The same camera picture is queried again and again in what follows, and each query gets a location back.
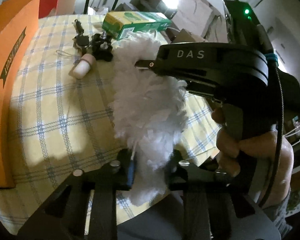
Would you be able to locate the small lit lamp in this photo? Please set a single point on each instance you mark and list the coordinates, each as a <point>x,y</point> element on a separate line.
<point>170,5</point>

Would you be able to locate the small white bottle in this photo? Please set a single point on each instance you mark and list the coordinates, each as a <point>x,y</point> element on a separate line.
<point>82,66</point>

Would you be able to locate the white feather duster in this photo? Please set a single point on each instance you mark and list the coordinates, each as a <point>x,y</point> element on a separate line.
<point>145,100</point>

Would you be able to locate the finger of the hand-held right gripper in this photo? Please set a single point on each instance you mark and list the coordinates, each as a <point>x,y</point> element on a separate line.
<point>146,64</point>

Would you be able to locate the orange cardboard box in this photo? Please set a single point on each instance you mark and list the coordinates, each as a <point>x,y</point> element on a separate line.
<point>12,55</point>

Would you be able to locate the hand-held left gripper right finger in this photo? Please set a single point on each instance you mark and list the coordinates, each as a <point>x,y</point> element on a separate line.
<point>197,205</point>

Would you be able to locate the person's right hand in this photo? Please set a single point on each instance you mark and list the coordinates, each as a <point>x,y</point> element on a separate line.
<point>227,143</point>

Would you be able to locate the person's right forearm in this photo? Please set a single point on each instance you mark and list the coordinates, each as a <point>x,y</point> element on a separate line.
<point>280,217</point>

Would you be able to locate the green yellow toothpaste box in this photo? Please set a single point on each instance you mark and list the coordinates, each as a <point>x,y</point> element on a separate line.
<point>135,23</point>

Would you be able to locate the yellow checkered tablecloth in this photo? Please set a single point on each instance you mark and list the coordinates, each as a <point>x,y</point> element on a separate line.
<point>65,110</point>

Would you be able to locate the large brown sofa cushion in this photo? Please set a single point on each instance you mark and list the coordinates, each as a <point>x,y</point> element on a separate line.
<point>195,7</point>

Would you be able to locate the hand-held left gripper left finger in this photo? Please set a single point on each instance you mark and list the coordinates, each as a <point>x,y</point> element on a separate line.
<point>131,172</point>

